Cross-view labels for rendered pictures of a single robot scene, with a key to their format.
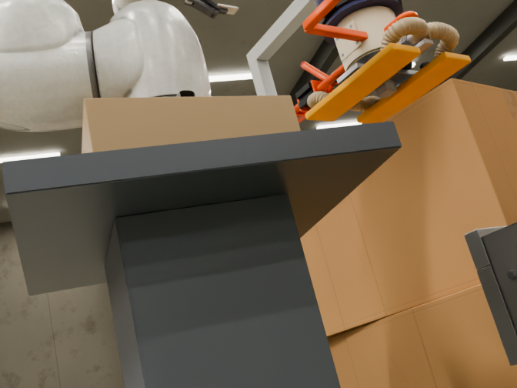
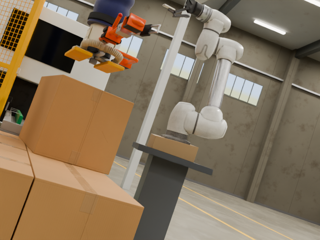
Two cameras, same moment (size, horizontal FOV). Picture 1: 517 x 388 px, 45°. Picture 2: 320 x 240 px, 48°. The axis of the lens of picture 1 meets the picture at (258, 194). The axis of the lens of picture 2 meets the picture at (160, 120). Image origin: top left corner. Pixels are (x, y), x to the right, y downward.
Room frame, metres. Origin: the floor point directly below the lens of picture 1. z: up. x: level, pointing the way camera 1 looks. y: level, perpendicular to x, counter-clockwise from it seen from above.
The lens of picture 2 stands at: (3.41, 0.56, 0.76)
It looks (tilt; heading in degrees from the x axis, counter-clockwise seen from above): 4 degrees up; 194
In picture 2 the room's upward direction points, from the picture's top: 19 degrees clockwise
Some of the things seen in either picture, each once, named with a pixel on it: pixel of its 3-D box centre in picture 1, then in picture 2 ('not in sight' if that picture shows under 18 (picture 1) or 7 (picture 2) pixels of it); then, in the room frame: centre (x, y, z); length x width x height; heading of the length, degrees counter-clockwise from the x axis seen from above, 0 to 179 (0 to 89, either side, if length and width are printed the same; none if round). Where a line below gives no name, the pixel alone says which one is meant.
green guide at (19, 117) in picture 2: not in sight; (14, 114); (0.12, -1.70, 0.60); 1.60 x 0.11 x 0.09; 36
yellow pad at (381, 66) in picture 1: (357, 80); (108, 65); (1.45, -0.31, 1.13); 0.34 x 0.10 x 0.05; 37
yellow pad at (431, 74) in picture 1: (408, 86); (78, 52); (1.56, -0.47, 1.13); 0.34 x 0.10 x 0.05; 37
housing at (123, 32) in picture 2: not in sight; (124, 30); (1.88, -0.11, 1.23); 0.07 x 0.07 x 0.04; 37
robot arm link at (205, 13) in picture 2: not in sight; (203, 13); (1.45, 0.12, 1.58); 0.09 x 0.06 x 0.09; 37
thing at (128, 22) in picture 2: not in sight; (133, 23); (1.99, -0.03, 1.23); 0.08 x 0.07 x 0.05; 37
